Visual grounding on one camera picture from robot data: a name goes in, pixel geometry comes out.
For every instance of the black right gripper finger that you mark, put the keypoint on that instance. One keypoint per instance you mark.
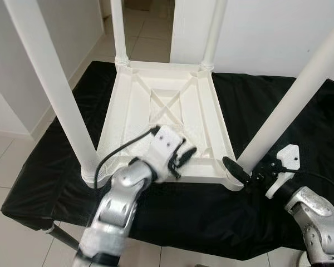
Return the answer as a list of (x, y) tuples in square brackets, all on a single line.
[(236, 171)]

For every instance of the black metal folding table leg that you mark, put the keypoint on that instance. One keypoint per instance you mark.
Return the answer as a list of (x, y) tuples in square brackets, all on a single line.
[(64, 236)]

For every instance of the black cloth table cover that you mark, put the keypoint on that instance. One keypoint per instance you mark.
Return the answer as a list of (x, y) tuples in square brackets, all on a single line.
[(211, 222)]

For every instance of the white plastic children table top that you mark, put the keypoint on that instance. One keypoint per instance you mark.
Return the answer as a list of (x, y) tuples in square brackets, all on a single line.
[(133, 100)]

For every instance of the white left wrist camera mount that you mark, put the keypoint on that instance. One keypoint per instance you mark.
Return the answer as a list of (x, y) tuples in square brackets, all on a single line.
[(166, 147)]

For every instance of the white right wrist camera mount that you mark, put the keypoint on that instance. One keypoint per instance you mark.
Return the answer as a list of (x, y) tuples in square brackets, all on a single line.
[(286, 161)]

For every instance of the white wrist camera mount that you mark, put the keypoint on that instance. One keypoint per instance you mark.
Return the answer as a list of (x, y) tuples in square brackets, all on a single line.
[(166, 147), (286, 161)]

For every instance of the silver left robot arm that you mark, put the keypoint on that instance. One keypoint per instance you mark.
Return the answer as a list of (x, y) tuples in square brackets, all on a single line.
[(117, 206)]

